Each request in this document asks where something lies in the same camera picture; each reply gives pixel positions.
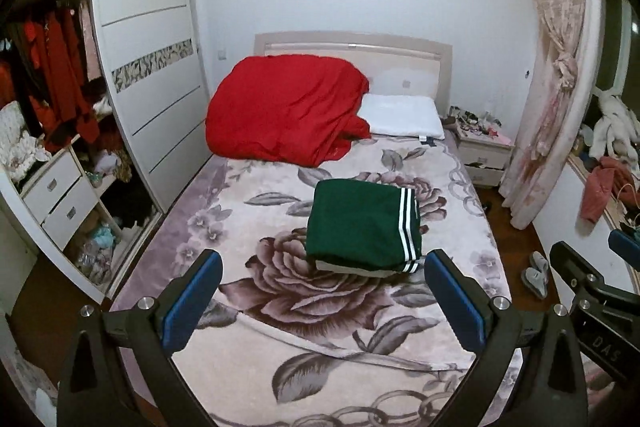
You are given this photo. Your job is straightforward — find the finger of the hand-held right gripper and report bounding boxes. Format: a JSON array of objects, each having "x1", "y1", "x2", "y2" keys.
[
  {"x1": 549, "y1": 241, "x2": 608, "y2": 308},
  {"x1": 607, "y1": 228, "x2": 640, "y2": 269}
]

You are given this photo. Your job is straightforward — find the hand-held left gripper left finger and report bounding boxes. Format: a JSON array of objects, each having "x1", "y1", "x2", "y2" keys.
[{"x1": 56, "y1": 249, "x2": 223, "y2": 427}]

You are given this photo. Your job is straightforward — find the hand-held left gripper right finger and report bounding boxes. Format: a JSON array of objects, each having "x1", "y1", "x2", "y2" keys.
[{"x1": 424, "y1": 248, "x2": 590, "y2": 427}]

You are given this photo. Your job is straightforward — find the green and white jacket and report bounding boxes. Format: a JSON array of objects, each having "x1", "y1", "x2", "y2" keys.
[{"x1": 305, "y1": 178, "x2": 423, "y2": 277}]

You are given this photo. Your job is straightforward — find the red hanging clothes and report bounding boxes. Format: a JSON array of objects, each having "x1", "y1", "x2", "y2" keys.
[{"x1": 22, "y1": 7, "x2": 101, "y2": 145}]

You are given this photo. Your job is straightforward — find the pink garment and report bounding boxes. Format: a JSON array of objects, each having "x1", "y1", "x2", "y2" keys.
[{"x1": 580, "y1": 155, "x2": 638, "y2": 223}]

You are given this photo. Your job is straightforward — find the floral blanket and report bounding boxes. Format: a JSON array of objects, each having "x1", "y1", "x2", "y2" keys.
[{"x1": 107, "y1": 132, "x2": 513, "y2": 427}]

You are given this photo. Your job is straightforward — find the white plush toy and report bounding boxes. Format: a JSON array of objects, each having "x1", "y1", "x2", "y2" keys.
[{"x1": 587, "y1": 92, "x2": 640, "y2": 160}]

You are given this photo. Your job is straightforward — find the white nightstand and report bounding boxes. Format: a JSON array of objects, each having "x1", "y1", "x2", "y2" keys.
[{"x1": 456, "y1": 127, "x2": 516, "y2": 188}]

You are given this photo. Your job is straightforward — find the white wardrobe drawer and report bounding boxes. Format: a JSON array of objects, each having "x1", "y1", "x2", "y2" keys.
[
  {"x1": 22, "y1": 150, "x2": 83, "y2": 225},
  {"x1": 42, "y1": 177, "x2": 101, "y2": 253}
]

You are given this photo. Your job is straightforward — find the open white wardrobe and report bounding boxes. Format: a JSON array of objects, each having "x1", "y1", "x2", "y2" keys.
[{"x1": 0, "y1": 0, "x2": 166, "y2": 303}]

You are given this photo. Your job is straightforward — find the white pillow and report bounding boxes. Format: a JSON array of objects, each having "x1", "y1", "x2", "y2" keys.
[{"x1": 359, "y1": 93, "x2": 446, "y2": 141}]

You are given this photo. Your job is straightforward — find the pink floral curtain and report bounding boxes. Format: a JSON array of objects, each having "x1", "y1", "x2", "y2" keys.
[{"x1": 500, "y1": 0, "x2": 598, "y2": 230}]

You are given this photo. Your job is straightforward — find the red quilt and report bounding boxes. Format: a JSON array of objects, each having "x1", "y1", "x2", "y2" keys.
[{"x1": 206, "y1": 54, "x2": 373, "y2": 168}]

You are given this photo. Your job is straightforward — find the beige bed headboard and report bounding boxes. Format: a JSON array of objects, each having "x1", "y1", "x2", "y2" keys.
[{"x1": 254, "y1": 32, "x2": 453, "y2": 118}]

